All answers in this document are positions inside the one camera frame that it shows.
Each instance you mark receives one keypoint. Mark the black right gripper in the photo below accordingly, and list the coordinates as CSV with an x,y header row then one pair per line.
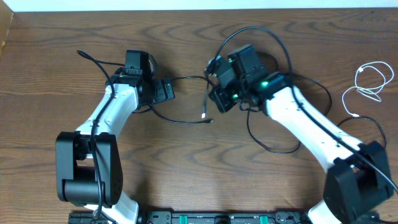
x,y
219,93

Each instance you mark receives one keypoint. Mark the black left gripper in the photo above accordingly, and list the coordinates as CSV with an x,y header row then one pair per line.
x,y
163,94

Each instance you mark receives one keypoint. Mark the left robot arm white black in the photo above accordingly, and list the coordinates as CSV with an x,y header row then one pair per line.
x,y
88,166

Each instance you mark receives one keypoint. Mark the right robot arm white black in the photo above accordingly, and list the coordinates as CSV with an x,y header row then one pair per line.
x,y
358,177

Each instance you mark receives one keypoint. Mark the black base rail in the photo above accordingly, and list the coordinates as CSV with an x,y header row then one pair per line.
x,y
164,217

